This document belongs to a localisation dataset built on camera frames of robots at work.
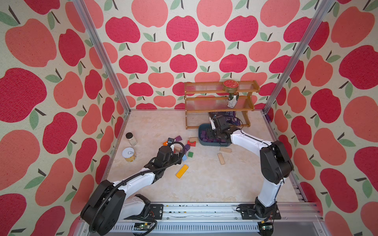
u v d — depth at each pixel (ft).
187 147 3.23
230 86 2.97
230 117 3.53
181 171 2.90
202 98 3.77
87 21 2.42
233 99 3.14
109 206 1.36
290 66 3.06
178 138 3.42
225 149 3.24
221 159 3.06
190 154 3.14
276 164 1.64
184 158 3.03
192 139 3.31
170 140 2.52
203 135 3.34
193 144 3.22
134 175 1.74
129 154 2.97
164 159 2.18
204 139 3.29
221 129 2.42
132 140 3.14
